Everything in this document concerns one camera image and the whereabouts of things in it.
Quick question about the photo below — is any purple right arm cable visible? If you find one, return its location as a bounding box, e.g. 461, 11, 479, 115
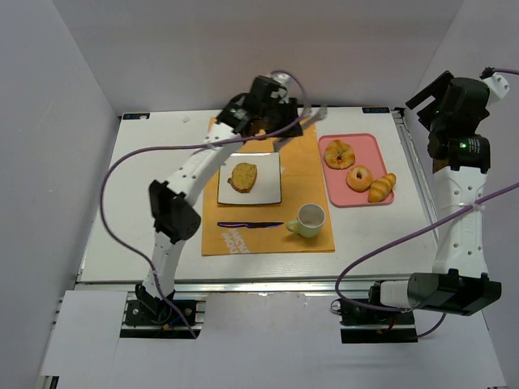
330, 67, 519, 340

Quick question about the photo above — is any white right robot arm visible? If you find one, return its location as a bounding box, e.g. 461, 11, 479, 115
370, 70, 509, 316

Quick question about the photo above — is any pink tray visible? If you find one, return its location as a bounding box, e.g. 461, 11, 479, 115
318, 133, 394, 207

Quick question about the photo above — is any black logo sticker left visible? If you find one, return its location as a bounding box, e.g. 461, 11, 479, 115
122, 113, 150, 120

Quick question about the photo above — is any black logo sticker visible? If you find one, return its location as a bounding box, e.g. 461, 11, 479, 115
362, 106, 391, 114
122, 113, 150, 120

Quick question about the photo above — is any twisted glazed bun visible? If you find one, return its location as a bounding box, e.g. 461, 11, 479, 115
324, 139, 356, 170

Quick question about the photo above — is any blue iridescent knife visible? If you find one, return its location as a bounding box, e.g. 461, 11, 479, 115
217, 221, 284, 229

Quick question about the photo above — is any striped croissant roll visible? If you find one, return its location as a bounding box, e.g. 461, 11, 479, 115
368, 173, 397, 203

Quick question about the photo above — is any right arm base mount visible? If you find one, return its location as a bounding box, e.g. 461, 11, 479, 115
335, 300, 418, 344

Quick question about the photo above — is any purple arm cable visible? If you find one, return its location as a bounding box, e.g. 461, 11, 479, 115
99, 71, 313, 338
330, 67, 519, 340

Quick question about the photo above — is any seeded bread slice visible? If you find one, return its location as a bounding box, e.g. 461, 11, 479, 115
227, 162, 258, 193

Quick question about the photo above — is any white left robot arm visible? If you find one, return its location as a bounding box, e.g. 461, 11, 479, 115
135, 70, 327, 306

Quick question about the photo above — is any pale green mug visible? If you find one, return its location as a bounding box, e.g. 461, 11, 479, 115
285, 203, 326, 238

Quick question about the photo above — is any black logo sticker right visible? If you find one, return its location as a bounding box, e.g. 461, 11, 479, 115
362, 106, 391, 114

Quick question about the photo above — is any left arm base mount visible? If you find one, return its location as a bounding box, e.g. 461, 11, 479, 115
120, 284, 204, 340

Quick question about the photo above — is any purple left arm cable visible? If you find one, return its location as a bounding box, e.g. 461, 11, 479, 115
99, 71, 313, 338

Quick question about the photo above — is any white square plate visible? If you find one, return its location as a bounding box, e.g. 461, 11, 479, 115
217, 152, 281, 206

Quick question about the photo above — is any sugared ring donut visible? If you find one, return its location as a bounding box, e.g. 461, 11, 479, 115
346, 165, 373, 192

